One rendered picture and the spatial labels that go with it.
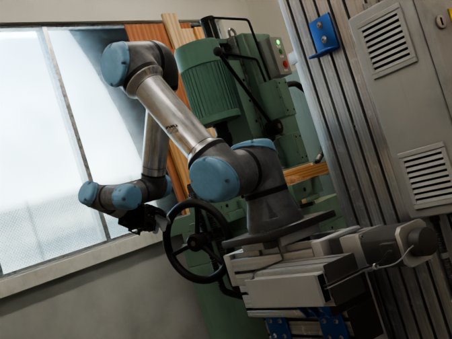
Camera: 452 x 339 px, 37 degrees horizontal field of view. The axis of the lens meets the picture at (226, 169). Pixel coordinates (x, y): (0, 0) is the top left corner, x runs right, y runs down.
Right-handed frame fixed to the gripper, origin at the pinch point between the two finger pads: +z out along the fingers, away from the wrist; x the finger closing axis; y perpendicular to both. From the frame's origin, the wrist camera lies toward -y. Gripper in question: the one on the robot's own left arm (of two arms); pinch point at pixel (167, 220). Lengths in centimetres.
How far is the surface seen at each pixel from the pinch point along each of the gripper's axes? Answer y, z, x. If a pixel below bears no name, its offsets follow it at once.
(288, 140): -40, 40, 22
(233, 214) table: -3.9, 17.0, 14.7
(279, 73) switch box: -70, 37, 21
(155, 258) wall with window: -43, 117, -122
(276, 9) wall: -245, 182, -76
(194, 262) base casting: 4.1, 29.5, -13.8
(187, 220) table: -9.5, 21.7, -10.8
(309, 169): -21, 33, 35
